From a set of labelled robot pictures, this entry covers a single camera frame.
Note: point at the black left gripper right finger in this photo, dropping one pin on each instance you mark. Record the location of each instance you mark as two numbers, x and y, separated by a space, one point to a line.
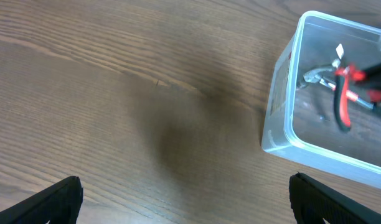
313 202

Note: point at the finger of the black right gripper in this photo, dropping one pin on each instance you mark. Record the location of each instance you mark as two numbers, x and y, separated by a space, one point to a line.
373 70
370 84

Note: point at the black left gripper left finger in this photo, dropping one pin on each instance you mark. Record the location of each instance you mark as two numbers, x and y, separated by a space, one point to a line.
58 204

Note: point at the small black orange hammer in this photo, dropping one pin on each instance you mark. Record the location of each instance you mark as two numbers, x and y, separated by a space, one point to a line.
324 75

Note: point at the clear plastic container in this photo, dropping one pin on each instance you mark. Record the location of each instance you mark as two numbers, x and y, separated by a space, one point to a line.
300 124

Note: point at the red handled pliers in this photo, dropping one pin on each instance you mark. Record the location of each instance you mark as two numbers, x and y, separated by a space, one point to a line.
342 95

